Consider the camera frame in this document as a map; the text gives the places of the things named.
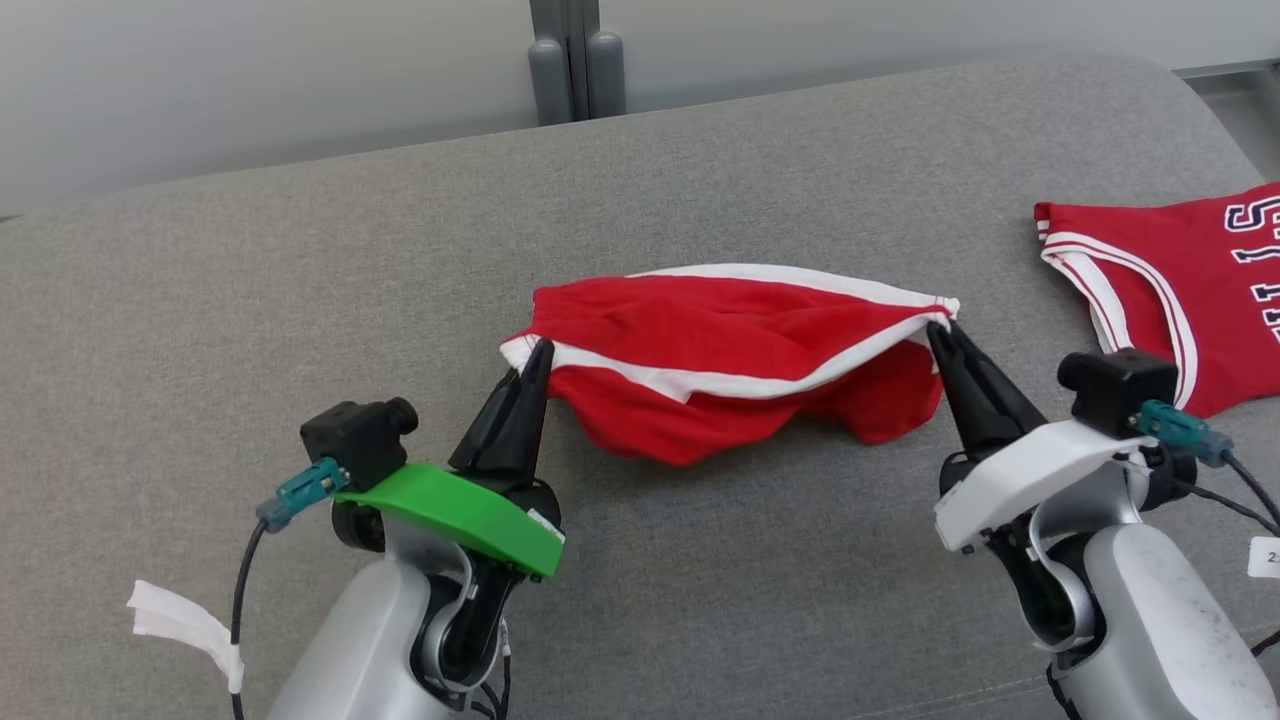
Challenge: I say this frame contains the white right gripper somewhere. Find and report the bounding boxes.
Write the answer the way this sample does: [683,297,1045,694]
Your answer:
[927,321,1161,554]

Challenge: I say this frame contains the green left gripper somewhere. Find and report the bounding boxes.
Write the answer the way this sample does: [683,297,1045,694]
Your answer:
[330,338,567,581]

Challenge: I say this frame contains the red white-trimmed shorts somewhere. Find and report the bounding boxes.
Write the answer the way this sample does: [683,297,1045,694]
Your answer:
[500,263,961,469]

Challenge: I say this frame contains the red white sports jersey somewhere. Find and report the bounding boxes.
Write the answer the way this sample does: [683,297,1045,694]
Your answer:
[1034,182,1280,419]

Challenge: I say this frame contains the white tape tag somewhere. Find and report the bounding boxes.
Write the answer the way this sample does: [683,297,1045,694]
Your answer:
[127,580,244,694]

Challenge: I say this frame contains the right camera cable teal connector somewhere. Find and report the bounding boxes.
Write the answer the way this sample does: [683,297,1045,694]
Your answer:
[1138,400,1280,506]

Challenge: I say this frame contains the camera cable teal connector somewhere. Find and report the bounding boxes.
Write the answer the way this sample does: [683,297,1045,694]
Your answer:
[1138,400,1280,506]
[230,458,349,720]

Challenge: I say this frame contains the left camera cable teal connector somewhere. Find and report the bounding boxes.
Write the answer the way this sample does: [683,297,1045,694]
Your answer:
[230,458,349,720]

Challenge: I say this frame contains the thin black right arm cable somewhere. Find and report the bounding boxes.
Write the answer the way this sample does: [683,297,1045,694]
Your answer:
[1165,475,1280,531]

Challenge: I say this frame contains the grey partition post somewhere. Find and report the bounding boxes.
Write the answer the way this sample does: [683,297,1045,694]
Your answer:
[528,0,628,126]

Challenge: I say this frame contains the grey partition base rail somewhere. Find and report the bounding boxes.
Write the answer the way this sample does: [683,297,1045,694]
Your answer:
[1172,60,1280,106]

